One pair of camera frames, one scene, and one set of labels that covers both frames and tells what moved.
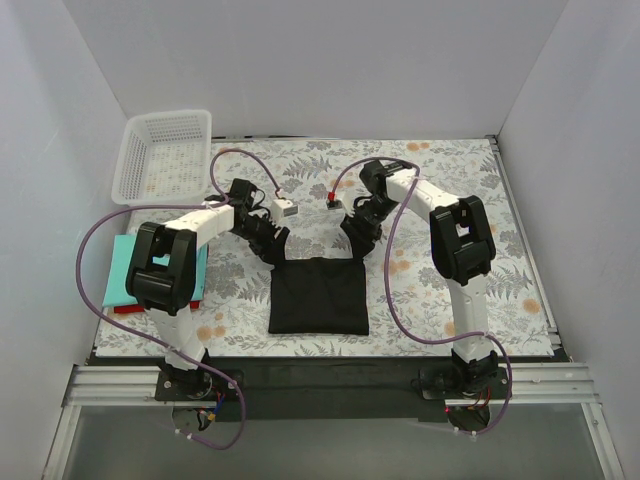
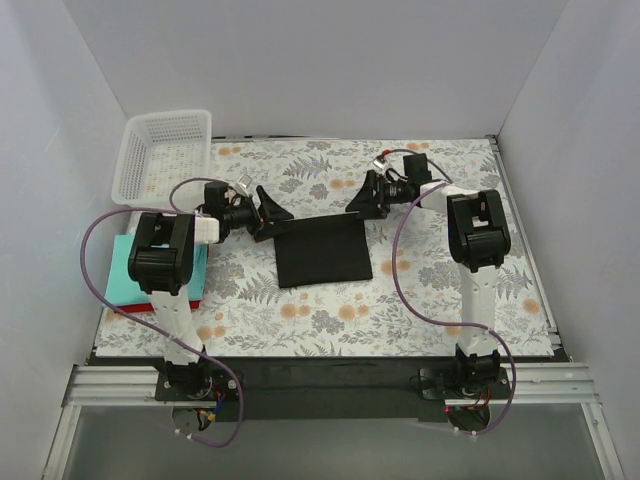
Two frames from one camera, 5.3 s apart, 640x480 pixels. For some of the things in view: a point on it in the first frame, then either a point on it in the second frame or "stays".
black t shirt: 319,296 to 321,250
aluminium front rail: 134,386 stays
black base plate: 332,389 stays
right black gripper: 361,225 to 375,193
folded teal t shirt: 116,291 stays
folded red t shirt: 138,308 stays
